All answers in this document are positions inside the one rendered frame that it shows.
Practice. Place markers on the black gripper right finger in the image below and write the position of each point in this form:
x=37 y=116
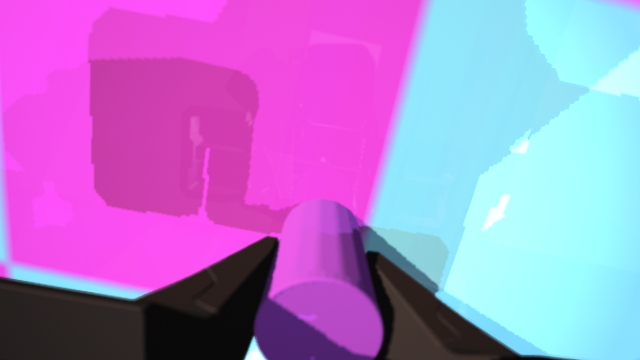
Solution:
x=420 y=326

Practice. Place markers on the purple cylinder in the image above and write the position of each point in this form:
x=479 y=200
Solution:
x=319 y=301

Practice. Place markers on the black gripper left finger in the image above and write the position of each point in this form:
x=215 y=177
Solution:
x=209 y=315

